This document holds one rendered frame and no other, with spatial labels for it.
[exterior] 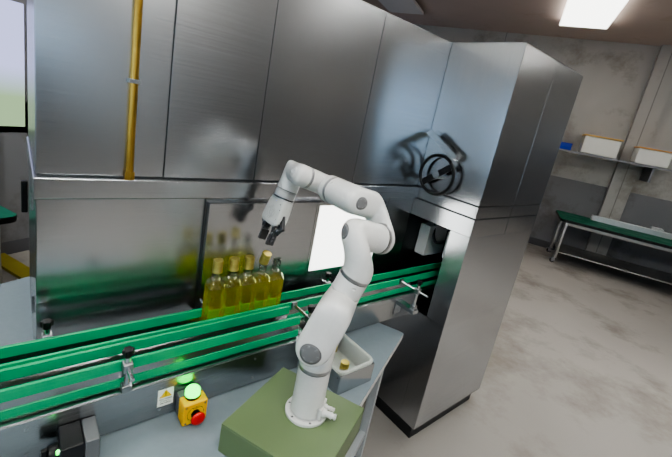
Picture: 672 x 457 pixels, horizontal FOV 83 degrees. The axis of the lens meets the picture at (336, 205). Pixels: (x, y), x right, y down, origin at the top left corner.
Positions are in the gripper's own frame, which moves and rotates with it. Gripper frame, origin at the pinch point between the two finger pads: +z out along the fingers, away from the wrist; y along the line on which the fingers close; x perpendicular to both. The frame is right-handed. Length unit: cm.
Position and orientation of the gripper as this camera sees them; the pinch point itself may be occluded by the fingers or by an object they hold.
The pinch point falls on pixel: (267, 236)
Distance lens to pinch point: 137.7
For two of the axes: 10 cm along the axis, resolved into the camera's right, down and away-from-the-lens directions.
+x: 6.8, 2.5, 6.8
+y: 6.1, 3.1, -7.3
